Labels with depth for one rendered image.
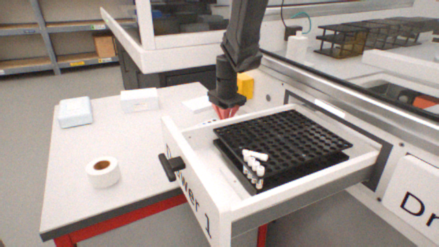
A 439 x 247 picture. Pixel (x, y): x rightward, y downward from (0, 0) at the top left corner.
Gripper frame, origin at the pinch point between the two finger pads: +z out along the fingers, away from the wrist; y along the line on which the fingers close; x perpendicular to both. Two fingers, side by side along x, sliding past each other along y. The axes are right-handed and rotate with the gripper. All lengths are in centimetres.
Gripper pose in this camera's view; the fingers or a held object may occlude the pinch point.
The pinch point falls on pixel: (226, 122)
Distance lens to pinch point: 77.0
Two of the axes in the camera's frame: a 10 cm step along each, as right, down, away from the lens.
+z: 0.0, 8.6, 5.2
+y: -6.3, -4.0, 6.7
